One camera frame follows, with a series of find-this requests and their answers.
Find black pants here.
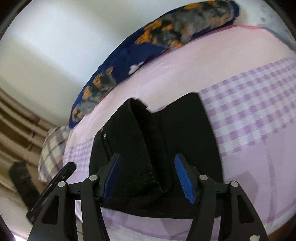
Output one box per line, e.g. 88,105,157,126
89,92,223,219

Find plaid pillow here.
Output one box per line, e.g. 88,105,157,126
38,125,70,183

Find purple checked bed sheet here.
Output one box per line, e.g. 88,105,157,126
63,25,295,240

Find navy orange patterned blanket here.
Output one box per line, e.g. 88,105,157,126
69,1,239,128

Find white dotted cloth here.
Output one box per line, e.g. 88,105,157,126
252,1,295,51

